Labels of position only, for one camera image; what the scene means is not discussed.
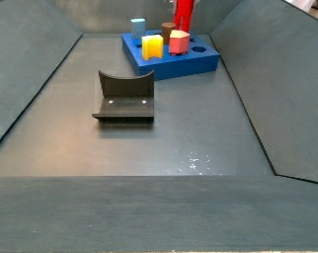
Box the brown cylinder peg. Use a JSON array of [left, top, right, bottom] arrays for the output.
[[160, 22, 175, 44]]

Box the red two-legged peg block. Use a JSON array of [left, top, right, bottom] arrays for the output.
[[174, 0, 195, 32]]

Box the blue shape-sorter board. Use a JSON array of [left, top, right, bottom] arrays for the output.
[[121, 33, 220, 80]]

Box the yellow notched block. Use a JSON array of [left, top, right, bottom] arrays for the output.
[[143, 35, 163, 60]]

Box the black curved stand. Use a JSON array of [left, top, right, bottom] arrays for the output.
[[92, 71, 155, 122]]

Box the light blue rectangular block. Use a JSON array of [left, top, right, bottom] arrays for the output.
[[131, 18, 147, 40]]

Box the pink pentagon block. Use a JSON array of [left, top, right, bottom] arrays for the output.
[[168, 30, 190, 55]]

